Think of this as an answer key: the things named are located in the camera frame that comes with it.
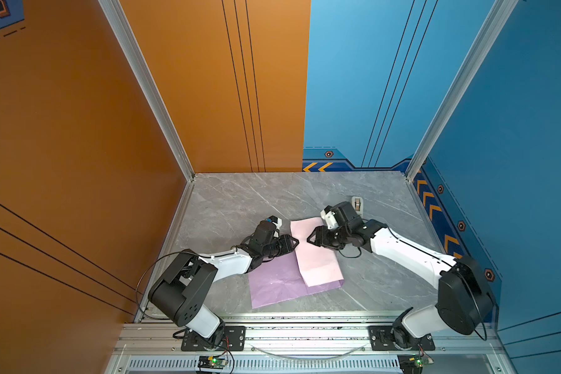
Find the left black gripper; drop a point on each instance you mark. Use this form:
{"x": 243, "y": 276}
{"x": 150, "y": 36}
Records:
{"x": 287, "y": 245}

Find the left green circuit board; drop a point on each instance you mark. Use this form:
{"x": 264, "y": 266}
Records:
{"x": 212, "y": 364}

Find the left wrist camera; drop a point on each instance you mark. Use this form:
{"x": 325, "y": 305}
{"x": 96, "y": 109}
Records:
{"x": 276, "y": 221}

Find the right aluminium corner post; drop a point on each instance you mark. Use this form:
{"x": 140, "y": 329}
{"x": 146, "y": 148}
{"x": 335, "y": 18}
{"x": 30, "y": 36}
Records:
{"x": 491, "y": 28}

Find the left aluminium corner post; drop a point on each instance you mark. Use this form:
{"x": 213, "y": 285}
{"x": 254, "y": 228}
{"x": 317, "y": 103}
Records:
{"x": 127, "y": 40}

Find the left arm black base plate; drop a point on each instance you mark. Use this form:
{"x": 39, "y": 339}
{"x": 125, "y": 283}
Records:
{"x": 226, "y": 337}

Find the white tape dispenser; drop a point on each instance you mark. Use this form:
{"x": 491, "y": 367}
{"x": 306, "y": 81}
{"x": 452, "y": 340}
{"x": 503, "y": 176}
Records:
{"x": 357, "y": 204}

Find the purple wrapping paper sheet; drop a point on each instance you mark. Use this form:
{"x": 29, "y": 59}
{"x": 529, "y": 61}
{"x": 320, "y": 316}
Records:
{"x": 308, "y": 270}

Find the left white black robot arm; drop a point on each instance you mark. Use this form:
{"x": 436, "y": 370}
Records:
{"x": 181, "y": 290}

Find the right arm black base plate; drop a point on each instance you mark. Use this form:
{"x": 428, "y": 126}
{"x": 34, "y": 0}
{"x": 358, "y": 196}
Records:
{"x": 387, "y": 338}

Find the aluminium corner post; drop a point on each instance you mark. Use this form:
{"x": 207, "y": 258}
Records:
{"x": 127, "y": 40}
{"x": 491, "y": 28}

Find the green circuit board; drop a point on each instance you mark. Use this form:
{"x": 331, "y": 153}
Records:
{"x": 410, "y": 364}
{"x": 212, "y": 364}

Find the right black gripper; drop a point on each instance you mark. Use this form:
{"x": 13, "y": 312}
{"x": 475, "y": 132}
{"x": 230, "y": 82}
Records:
{"x": 320, "y": 237}

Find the right green circuit board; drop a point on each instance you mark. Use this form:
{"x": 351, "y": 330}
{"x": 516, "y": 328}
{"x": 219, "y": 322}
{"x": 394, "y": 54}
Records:
{"x": 410, "y": 364}

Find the aluminium front rail frame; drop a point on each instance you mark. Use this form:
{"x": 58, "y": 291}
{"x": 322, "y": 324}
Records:
{"x": 327, "y": 342}

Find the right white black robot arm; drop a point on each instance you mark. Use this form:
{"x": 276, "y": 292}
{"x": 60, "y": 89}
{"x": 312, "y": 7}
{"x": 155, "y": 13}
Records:
{"x": 464, "y": 297}

